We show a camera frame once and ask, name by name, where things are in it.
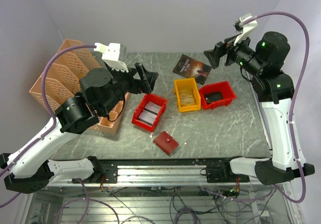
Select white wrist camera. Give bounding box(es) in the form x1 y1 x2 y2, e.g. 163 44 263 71
234 13 258 46
94 43 129 72

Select gold card in yellow bin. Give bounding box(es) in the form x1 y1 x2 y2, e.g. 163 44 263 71
179 88 195 106

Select yellow plastic bin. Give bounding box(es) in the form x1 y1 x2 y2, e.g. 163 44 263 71
174 78 201 113

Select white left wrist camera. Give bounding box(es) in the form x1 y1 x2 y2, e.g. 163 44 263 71
94 43 129 72

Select black credit card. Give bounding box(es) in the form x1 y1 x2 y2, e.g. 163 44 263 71
204 91 223 104

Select aluminium mounting rail frame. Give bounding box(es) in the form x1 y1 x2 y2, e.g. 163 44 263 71
15 158 301 224

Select white credit card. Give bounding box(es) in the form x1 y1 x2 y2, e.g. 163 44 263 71
138 102 161 126

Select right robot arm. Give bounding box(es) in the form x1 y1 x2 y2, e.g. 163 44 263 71
204 31 315 185

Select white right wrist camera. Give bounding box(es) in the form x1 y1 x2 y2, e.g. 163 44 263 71
234 13 258 46

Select dark booklet three days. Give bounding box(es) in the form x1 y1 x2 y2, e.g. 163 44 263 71
173 54 212 85

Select red leather card holder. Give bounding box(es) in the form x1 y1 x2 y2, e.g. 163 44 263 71
153 131 179 156

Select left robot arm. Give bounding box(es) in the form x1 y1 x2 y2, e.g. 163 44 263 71
1 63 158 194

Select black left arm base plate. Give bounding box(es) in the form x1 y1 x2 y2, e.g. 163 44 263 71
81 164 118 184

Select red plastic bin with cards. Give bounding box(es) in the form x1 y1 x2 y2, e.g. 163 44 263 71
131 93 167 132

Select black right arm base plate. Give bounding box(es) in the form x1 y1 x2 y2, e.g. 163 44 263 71
200 158 250 183

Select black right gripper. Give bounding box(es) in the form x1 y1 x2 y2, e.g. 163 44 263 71
204 29 265 76

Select peach plastic desk organizer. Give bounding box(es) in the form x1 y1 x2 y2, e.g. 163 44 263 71
45 49 123 135

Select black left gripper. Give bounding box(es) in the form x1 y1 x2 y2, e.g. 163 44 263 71
99 61 158 115

